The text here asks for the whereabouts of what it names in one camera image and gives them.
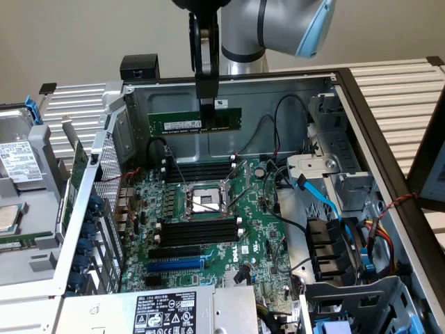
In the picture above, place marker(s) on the black table end cap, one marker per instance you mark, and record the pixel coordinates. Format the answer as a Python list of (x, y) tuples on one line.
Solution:
[(435, 60), (48, 88)]

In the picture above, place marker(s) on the green graphics card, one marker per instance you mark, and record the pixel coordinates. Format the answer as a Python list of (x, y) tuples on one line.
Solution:
[(78, 163)]

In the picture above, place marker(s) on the blue card retainer knob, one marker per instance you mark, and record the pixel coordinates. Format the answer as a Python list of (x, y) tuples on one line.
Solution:
[(89, 214), (87, 230), (75, 280), (96, 202), (84, 246), (81, 262)]

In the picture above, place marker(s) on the CPU socket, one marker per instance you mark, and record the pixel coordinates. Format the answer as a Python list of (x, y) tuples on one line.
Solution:
[(203, 202)]

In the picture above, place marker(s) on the silver CPU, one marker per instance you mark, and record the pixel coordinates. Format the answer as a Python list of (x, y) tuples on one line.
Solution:
[(8, 217)]

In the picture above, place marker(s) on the black box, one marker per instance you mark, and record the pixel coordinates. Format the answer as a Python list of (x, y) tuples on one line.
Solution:
[(139, 66)]

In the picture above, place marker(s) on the silver hard disk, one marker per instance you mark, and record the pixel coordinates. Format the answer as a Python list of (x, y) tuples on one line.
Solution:
[(17, 160)]

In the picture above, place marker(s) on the silver drive latch bracket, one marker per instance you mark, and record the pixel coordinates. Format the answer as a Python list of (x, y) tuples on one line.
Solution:
[(309, 163)]

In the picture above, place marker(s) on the grey disk bay cage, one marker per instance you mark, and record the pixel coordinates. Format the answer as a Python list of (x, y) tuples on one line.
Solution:
[(347, 288)]

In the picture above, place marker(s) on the short black expansion slot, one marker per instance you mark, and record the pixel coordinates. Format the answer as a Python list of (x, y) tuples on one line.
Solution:
[(154, 281)]

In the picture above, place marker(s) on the blue disk carrier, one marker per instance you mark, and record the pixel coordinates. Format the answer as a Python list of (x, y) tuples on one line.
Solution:
[(330, 328)]

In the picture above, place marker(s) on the open metal PC case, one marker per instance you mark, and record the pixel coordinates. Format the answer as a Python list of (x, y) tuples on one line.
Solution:
[(292, 132)]

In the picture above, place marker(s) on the metal socket cover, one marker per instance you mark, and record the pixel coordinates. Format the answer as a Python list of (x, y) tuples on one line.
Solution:
[(243, 174)]

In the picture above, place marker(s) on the blue disk carrier tab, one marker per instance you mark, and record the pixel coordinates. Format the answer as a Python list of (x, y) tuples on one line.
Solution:
[(32, 111)]

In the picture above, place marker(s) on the silver coin battery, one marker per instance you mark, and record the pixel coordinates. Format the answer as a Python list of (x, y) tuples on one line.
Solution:
[(259, 172)]

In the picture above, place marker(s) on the dark framed monitor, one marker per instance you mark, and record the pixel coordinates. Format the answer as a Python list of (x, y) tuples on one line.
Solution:
[(422, 156)]

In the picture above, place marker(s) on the blue expansion slot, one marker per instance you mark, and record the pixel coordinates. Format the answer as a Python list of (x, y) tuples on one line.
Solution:
[(174, 267)]

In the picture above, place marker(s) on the silver heat sink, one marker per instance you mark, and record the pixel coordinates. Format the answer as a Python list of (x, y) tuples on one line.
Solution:
[(229, 278)]

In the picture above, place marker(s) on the green RAM stick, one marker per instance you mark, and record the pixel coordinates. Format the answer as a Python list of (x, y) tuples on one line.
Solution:
[(14, 245), (226, 118)]

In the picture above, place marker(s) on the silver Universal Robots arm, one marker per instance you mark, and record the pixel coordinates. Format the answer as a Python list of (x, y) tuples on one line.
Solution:
[(243, 24)]

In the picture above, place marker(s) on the blue plastic clip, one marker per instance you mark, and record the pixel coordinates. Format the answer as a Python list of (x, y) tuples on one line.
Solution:
[(368, 266)]

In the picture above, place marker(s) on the grey parts rack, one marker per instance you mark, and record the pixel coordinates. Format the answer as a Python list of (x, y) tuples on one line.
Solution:
[(38, 146)]

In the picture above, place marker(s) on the green Dell motherboard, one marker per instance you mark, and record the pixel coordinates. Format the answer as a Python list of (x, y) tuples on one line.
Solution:
[(257, 226)]

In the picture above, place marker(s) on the long black expansion slot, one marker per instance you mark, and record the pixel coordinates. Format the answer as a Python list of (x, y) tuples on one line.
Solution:
[(174, 252)]

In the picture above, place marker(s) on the silver power supply with label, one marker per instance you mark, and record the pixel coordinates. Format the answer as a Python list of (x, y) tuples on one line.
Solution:
[(174, 309)]

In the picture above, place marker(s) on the metal locking lever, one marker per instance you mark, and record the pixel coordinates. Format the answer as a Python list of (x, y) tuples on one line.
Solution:
[(205, 206), (177, 167), (243, 199)]

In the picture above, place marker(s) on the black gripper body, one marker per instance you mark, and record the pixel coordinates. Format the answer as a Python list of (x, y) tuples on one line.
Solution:
[(198, 5)]

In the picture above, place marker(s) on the metal disk bay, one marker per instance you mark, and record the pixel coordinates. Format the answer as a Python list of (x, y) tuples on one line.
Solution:
[(351, 188)]

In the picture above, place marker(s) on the black case fan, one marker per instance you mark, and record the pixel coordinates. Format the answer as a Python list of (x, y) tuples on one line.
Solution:
[(327, 240)]

